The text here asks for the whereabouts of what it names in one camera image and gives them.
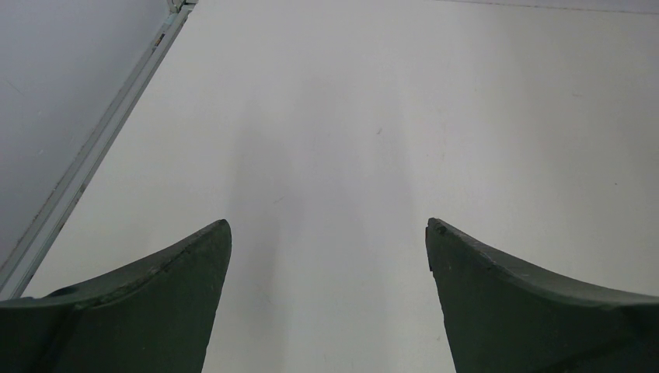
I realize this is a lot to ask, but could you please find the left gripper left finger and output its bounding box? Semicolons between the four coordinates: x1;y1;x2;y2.
1;220;232;372

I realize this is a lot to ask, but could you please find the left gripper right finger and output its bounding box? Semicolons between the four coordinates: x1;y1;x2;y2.
425;218;658;372

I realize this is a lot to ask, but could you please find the left aluminium frame rail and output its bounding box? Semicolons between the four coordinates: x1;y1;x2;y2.
1;1;195;300

